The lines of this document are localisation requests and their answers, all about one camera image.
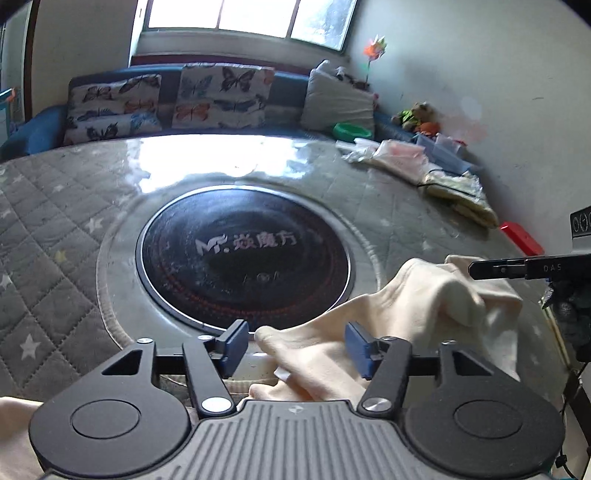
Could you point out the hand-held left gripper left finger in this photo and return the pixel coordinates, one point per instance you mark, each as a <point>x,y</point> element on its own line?
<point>235,347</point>

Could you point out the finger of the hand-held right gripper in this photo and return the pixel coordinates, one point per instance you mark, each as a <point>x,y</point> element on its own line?
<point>496,269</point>

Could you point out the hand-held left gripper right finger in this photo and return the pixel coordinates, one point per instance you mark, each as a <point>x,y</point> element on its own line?
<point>356,347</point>

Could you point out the cream garment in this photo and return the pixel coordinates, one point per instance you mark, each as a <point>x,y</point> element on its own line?
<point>415,314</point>

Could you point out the person's right hand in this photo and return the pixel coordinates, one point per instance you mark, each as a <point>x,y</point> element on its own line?
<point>572,314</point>

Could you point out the red box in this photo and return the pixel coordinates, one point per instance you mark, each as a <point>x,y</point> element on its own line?
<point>521,237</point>

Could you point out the round black induction cooker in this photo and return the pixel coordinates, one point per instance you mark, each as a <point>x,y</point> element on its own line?
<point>207,277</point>

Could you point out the yellow packed cloth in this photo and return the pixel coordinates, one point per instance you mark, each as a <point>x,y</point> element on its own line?
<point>466,194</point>

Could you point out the blue plastic box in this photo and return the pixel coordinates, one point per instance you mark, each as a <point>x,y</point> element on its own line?
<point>445,154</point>

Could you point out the clear plastic bags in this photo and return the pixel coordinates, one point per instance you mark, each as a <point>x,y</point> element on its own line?
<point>392,157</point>

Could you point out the brown plush bear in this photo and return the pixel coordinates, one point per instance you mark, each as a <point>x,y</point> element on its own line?
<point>418,113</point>

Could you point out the green bowl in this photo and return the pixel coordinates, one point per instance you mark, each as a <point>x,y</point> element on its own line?
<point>352,130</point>

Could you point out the grey pillow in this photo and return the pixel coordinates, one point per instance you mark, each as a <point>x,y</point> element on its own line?
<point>337,104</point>

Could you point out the square butterfly print cushion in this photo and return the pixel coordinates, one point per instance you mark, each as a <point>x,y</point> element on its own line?
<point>221,97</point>

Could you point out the orange pinwheel toy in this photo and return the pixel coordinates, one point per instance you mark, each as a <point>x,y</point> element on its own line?
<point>375,50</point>

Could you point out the wide butterfly print cushion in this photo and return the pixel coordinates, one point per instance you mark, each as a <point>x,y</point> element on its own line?
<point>111,108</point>

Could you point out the blue sofa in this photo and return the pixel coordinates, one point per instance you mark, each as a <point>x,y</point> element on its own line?
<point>37,131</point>

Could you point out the window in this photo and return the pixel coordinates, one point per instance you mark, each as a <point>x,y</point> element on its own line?
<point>249,16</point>

